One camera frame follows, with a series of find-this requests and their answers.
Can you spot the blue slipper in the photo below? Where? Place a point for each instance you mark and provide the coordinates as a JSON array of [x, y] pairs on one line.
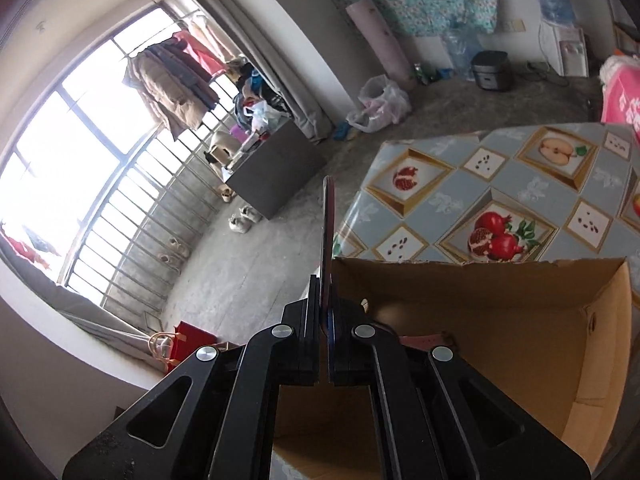
[[345, 132]]

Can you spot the white water dispenser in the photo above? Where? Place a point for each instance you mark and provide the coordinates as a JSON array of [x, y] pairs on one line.
[[570, 55]]

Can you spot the grey rice cooker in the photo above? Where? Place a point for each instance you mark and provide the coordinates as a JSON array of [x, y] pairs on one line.
[[492, 72]]

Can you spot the white plastic bag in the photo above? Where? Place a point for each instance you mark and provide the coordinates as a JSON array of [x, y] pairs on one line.
[[380, 105]]

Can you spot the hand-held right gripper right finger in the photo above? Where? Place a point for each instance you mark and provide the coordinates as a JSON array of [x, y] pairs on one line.
[[345, 355]]

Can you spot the beige shoe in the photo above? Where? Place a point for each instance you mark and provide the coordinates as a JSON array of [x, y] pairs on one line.
[[168, 258], [179, 246]]

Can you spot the brown hanging coat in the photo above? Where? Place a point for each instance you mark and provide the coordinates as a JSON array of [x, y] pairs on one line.
[[160, 90]]

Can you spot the fruit print tablecloth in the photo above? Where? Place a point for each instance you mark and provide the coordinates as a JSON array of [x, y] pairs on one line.
[[450, 200]]

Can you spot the clear empty water jug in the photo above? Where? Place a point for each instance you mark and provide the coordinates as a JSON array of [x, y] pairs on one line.
[[460, 50]]

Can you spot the pink floral blanket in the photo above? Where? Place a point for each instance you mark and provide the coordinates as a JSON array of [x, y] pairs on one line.
[[625, 100]]

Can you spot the grey cabinet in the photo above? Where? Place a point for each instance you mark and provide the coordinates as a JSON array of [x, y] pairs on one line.
[[275, 170]]

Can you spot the pink rolled mat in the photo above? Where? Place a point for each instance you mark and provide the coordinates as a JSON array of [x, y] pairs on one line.
[[375, 35]]

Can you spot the white shoe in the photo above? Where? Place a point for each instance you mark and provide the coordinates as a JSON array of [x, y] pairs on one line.
[[239, 224], [251, 213]]

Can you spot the red gift bag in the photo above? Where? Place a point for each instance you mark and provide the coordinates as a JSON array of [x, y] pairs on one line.
[[192, 335]]

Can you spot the metal window railing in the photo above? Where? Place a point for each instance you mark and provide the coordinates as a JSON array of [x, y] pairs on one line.
[[150, 240]]

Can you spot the grey window curtain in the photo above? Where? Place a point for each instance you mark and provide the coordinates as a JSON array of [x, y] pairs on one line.
[[85, 320], [295, 85]]

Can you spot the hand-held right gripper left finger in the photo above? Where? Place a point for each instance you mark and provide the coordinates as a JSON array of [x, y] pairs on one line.
[[305, 355]]

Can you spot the green bottle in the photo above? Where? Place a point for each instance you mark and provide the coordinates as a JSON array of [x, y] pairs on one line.
[[419, 74]]

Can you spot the wall socket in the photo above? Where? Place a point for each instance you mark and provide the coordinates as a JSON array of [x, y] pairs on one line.
[[515, 26]]

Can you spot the pink hanging garment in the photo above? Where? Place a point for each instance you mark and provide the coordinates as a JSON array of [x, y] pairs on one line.
[[200, 55]]

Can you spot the cardboard box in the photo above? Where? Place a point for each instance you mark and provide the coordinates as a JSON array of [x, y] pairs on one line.
[[500, 320]]

